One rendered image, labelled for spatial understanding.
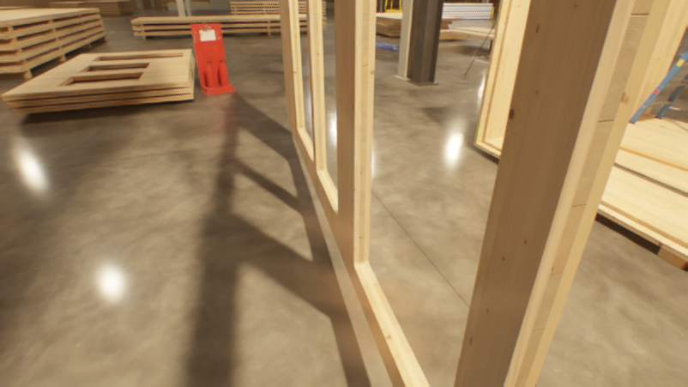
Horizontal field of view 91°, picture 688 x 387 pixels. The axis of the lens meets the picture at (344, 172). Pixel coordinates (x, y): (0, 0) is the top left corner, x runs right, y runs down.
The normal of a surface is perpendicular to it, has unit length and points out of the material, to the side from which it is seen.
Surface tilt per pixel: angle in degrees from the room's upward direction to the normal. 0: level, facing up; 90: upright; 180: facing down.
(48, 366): 0
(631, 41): 87
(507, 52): 90
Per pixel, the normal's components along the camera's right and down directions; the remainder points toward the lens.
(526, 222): -0.97, 0.11
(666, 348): 0.00, -0.89
